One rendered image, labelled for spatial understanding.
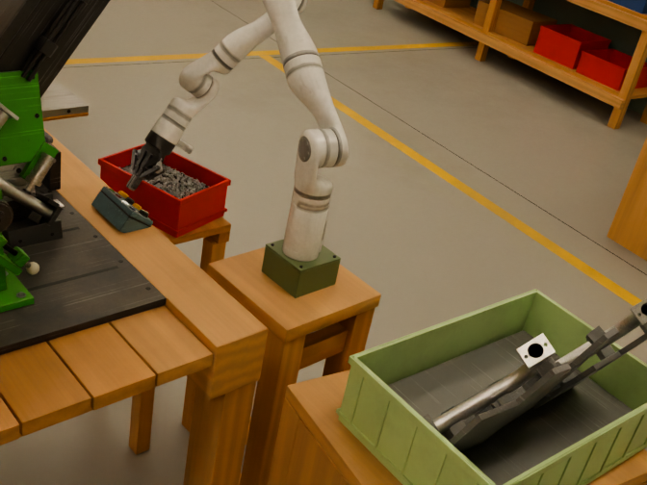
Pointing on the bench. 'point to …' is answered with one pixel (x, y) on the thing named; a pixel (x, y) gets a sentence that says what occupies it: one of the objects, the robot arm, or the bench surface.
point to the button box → (119, 212)
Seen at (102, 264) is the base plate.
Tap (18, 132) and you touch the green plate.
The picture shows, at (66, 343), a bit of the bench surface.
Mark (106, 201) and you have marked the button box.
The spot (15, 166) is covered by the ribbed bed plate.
